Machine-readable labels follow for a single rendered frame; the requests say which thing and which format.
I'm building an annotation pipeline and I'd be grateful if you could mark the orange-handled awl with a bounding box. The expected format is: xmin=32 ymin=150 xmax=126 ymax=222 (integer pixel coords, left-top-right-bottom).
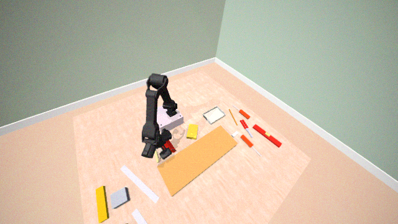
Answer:
xmin=241 ymin=135 xmax=255 ymax=150
xmin=237 ymin=108 xmax=250 ymax=119

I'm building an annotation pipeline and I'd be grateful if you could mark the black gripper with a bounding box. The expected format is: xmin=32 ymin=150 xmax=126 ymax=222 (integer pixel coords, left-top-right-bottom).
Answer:
xmin=156 ymin=138 xmax=172 ymax=160

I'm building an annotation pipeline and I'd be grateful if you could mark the red spirit level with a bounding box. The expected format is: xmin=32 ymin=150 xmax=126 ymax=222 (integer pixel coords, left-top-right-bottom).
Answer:
xmin=253 ymin=124 xmax=282 ymax=147

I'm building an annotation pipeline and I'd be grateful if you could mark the orange panel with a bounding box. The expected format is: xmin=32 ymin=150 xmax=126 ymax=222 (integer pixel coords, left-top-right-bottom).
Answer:
xmin=157 ymin=126 xmax=238 ymax=197

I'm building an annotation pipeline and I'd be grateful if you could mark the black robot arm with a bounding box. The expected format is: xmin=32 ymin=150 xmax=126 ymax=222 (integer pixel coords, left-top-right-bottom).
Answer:
xmin=141 ymin=73 xmax=177 ymax=158

